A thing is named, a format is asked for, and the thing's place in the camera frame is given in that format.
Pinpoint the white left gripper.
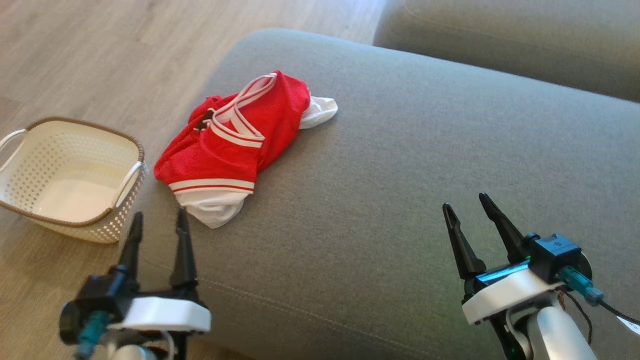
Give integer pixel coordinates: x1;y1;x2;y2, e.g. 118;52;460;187
107;207;212;360

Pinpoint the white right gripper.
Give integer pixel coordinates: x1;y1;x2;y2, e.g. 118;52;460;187
442;193;564;360

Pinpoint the red white basketball jersey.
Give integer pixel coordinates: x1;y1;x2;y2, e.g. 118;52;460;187
153;70;339;230

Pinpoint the grey sofa seat cushion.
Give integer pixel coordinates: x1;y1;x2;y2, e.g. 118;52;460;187
132;28;640;360

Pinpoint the cream perforated laundry basket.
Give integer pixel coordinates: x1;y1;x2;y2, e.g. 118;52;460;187
0;116;148;245

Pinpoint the grey sofa back cushion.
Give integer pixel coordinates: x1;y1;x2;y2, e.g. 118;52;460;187
372;0;640;104

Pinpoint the left teal plug camera cable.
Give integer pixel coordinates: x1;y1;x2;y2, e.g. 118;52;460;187
74;310;110;360

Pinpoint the teal plug camera cable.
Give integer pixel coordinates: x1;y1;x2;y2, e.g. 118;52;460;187
74;310;110;360
557;265;640;327

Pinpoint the right teal plug camera cable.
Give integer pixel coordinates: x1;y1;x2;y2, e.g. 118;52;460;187
557;265;640;327

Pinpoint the white right cable label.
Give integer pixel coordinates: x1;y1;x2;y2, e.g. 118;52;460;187
617;315;640;336

